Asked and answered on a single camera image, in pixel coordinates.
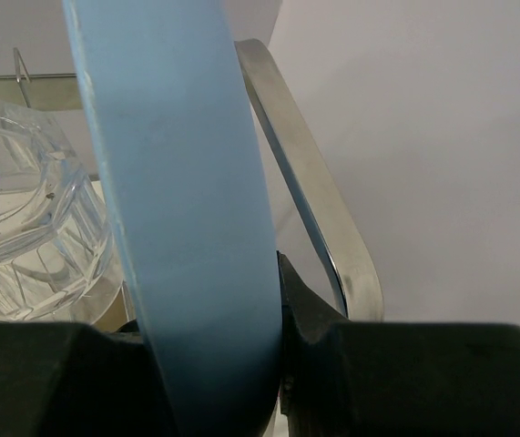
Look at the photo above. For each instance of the clear glass cup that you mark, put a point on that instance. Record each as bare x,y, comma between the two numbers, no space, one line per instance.
58,258

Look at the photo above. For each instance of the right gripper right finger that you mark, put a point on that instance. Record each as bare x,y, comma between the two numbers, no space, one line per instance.
356,378

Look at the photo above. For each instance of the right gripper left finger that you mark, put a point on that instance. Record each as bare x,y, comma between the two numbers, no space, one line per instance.
69,379

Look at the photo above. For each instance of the blue plate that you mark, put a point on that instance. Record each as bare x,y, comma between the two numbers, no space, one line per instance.
180,168

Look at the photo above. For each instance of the stainless steel dish rack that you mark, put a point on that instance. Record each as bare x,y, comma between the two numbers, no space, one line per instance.
324,214

